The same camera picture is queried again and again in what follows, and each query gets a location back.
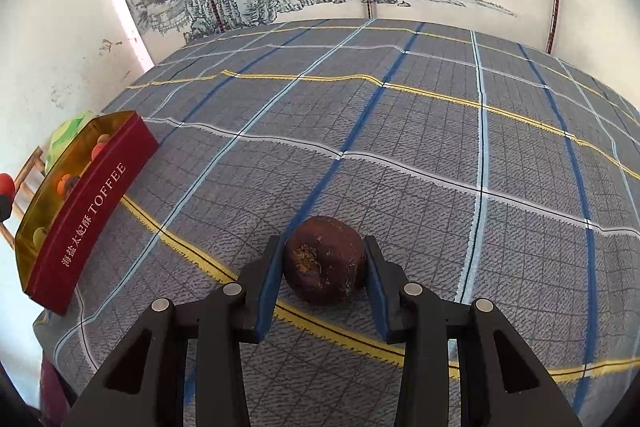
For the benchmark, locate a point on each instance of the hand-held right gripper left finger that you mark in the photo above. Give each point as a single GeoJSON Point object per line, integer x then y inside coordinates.
{"type": "Point", "coordinates": [264, 297]}

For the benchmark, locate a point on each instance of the wooden chair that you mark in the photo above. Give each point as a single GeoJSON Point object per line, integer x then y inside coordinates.
{"type": "Point", "coordinates": [31, 167]}

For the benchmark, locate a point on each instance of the green mango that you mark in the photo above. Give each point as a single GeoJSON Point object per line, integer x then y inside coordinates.
{"type": "Point", "coordinates": [41, 235]}

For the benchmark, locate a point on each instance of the green tissue pack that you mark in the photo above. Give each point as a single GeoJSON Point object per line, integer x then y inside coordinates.
{"type": "Point", "coordinates": [62, 134]}

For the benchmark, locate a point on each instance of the gold tin box red outside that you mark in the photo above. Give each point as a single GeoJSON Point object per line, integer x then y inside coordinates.
{"type": "Point", "coordinates": [100, 207]}

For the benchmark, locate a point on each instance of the dark brown fruit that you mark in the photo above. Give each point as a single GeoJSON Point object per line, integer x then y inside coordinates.
{"type": "Point", "coordinates": [325, 259]}

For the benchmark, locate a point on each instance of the orange tangerine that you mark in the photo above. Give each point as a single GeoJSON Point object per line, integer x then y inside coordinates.
{"type": "Point", "coordinates": [64, 183]}

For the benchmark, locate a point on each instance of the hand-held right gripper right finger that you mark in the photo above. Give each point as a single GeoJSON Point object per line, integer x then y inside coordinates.
{"type": "Point", "coordinates": [377, 297]}

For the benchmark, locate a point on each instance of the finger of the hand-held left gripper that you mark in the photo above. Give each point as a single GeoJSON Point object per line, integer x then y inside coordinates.
{"type": "Point", "coordinates": [4, 206]}

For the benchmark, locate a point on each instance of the grey plaid blanket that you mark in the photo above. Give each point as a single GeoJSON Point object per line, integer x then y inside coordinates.
{"type": "Point", "coordinates": [400, 132]}

